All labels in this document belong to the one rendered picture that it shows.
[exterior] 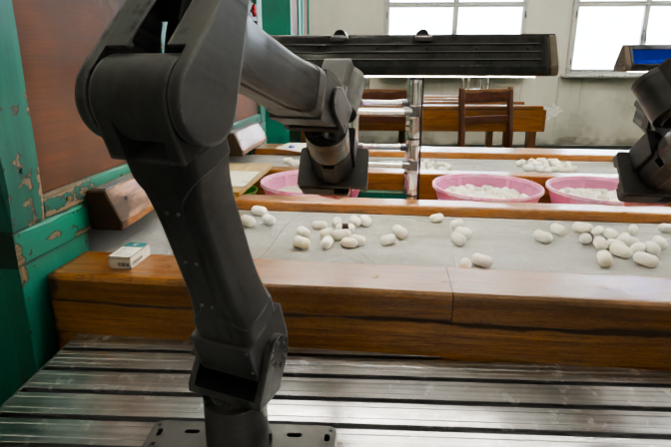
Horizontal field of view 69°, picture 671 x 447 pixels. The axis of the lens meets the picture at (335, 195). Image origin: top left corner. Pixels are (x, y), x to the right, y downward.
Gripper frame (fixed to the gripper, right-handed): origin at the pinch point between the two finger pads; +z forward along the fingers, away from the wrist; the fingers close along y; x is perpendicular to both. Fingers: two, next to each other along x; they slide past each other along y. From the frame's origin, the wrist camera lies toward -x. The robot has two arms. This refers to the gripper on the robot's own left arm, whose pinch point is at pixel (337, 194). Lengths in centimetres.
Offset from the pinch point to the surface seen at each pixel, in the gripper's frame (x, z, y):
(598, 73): -350, 397, -242
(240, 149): -38, 51, 37
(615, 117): -316, 435, -271
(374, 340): 23.2, -1.3, -6.9
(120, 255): 13.8, -5.3, 31.2
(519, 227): -4.5, 23.2, -34.7
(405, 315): 20.0, -4.1, -11.0
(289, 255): 8.4, 8.1, 8.7
